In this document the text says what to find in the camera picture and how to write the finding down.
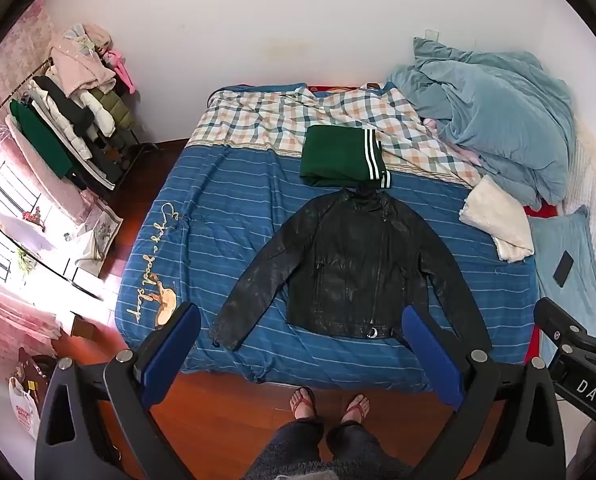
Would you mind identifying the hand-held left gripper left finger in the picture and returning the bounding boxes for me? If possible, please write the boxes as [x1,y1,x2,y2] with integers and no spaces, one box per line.
[33,302,204,480]

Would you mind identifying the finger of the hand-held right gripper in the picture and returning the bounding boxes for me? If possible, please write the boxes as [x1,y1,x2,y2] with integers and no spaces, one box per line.
[534,298,591,356]

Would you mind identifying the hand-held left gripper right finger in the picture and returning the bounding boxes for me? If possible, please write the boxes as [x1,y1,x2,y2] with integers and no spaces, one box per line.
[400,305,569,480]

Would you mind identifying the black leather jacket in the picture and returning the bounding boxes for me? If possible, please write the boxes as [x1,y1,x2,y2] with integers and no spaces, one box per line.
[209,187,494,353]

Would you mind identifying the black metal clothes rack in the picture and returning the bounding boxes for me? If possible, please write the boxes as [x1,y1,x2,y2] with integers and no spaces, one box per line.
[0,57,160,193]

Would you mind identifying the light blue pillow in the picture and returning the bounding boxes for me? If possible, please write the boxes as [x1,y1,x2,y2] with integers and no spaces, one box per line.
[528,205,596,361]

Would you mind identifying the black phone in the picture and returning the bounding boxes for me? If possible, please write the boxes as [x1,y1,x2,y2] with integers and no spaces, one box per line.
[553,251,575,287]

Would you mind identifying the person's right foot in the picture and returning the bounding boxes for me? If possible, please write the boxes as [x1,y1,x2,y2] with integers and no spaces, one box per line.
[339,393,371,426]

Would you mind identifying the person's foot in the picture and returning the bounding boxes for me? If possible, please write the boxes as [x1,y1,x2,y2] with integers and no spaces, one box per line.
[289,386,319,422]
[339,393,371,426]

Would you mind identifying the brown box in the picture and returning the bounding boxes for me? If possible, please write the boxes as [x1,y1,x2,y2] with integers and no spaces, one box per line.
[70,314,97,344]

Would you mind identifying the red cloth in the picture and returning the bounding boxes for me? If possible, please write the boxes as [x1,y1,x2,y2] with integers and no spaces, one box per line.
[523,200,559,218]

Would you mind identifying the white fluffy blanket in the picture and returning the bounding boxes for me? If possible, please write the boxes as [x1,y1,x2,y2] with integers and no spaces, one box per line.
[459,175,535,263]

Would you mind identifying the dark bag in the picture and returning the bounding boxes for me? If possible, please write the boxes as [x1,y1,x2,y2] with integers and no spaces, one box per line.
[18,346,60,387]

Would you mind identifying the floral cloth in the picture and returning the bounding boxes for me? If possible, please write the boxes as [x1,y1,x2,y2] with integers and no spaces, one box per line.
[74,200,125,277]

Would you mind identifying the person's left foot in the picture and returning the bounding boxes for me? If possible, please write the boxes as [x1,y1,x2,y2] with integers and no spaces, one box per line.
[289,386,319,422]

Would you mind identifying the blue striped bedsheet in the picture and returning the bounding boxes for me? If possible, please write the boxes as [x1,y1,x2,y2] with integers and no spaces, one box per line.
[115,85,544,393]

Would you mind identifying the person's dark grey trousers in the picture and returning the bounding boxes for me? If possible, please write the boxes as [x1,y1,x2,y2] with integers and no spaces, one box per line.
[242,417,415,480]

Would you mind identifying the white shopping bag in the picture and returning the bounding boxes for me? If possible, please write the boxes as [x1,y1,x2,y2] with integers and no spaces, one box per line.
[8,375,42,442]

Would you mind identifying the pale pink cloth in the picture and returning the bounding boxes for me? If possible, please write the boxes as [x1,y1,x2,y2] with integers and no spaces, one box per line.
[422,117,483,167]

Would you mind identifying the light blue duvet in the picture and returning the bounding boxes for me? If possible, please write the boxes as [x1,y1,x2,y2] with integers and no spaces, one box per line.
[388,37,576,206]

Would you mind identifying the green folded garment white stripes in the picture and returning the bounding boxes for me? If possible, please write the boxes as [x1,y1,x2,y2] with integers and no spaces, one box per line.
[299,125,393,191]

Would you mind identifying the olive puffer vest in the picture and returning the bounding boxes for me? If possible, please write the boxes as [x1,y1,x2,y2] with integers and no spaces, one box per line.
[94,89,137,134]

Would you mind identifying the green coat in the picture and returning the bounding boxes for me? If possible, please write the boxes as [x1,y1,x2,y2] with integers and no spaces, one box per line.
[9,99,75,179]

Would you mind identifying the plaid checked quilt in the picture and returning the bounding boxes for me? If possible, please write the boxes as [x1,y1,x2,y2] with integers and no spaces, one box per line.
[185,82,484,188]

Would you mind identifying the white puffer jacket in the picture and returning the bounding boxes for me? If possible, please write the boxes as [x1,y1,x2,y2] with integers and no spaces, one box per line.
[28,80,95,162]

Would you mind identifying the black hanging jacket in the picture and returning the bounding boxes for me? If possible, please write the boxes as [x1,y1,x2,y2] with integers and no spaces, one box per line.
[33,76,96,137]

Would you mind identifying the pink hanger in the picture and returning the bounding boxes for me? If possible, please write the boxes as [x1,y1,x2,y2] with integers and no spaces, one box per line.
[104,50,140,94]

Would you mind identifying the pink fluffy garment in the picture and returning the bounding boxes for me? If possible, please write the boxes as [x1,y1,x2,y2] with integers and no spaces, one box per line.
[50,35,117,99]

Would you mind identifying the pink curtain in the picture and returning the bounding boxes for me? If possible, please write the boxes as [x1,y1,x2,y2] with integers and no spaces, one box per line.
[0,0,61,126]

